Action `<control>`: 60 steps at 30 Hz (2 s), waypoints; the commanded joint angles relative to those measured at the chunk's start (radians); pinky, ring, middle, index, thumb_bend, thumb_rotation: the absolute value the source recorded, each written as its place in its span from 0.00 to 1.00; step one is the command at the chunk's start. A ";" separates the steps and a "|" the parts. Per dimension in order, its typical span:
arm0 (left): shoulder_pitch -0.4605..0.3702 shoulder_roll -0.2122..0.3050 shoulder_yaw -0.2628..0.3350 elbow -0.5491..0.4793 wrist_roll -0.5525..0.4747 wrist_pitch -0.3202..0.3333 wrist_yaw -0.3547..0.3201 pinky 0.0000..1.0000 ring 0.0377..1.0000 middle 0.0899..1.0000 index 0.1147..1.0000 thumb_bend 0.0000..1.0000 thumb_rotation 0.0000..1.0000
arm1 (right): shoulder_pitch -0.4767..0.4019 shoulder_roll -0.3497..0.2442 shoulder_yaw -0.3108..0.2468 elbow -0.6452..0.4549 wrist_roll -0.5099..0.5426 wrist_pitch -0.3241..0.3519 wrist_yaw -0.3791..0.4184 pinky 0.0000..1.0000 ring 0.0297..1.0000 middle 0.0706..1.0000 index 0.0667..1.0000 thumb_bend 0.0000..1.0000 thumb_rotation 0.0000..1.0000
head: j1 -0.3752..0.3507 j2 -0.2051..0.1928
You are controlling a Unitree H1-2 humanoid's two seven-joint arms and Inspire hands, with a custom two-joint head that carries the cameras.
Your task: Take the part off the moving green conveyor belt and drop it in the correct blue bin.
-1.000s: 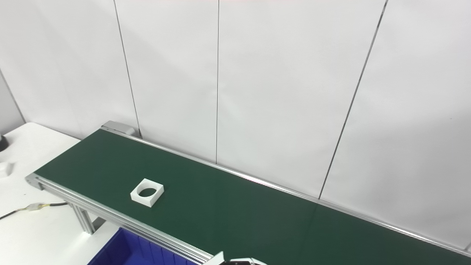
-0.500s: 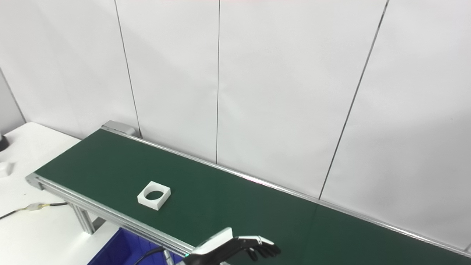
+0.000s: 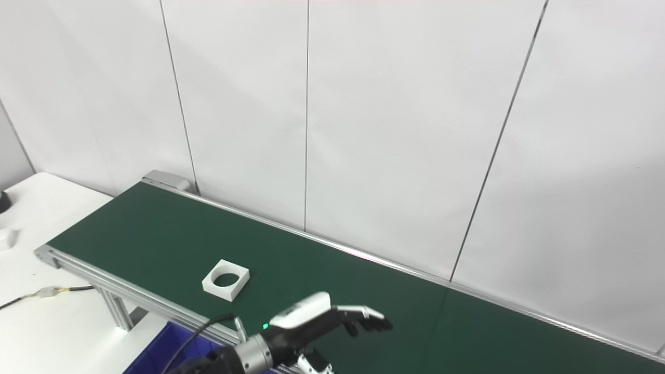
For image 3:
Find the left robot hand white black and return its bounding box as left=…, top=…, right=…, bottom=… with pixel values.
left=260, top=291, right=393, bottom=374

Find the white square part round hole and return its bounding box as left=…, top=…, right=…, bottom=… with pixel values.
left=202, top=259, right=250, bottom=302

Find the green conveyor belt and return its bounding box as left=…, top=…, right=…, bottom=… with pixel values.
left=34, top=177, right=665, bottom=374
left=47, top=182, right=665, bottom=374

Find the blue plastic bin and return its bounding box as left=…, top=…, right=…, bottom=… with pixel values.
left=122, top=321, right=234, bottom=374

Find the aluminium conveyor leg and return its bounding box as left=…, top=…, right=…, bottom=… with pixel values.
left=99, top=286, right=135, bottom=332

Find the grey conveyor motor housing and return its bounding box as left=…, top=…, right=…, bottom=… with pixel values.
left=141, top=170, right=192, bottom=194

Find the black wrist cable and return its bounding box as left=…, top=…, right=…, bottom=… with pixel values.
left=161, top=314, right=245, bottom=374

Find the black cable white connector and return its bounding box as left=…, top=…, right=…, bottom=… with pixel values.
left=0, top=285, right=95, bottom=311

